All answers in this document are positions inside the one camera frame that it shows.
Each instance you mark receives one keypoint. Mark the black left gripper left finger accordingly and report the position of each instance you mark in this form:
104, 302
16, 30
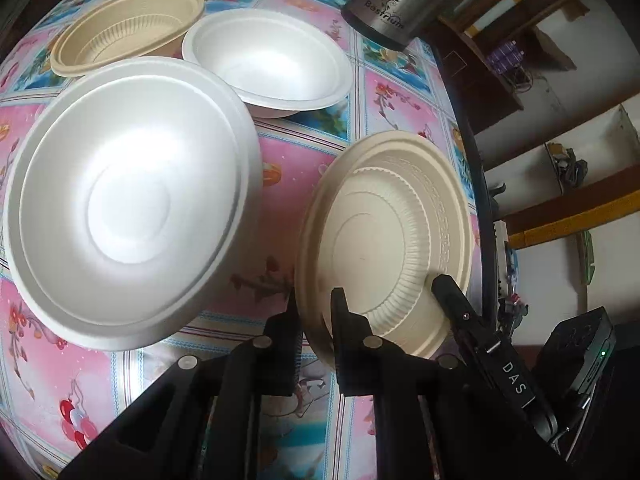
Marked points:
266, 365

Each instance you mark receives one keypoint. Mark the beige ribbed bowl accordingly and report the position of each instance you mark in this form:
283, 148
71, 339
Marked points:
120, 29

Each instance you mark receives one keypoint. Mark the beige patterned plate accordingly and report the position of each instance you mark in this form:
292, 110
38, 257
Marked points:
387, 217

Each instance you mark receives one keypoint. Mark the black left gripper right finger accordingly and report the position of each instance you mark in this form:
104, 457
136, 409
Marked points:
369, 365

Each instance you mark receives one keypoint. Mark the colourful patterned tablecloth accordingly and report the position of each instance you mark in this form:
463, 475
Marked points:
55, 395

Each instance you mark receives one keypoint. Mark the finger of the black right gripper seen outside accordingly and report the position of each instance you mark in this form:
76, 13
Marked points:
470, 330

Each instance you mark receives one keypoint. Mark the large white foam bowl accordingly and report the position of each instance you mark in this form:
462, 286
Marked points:
131, 201

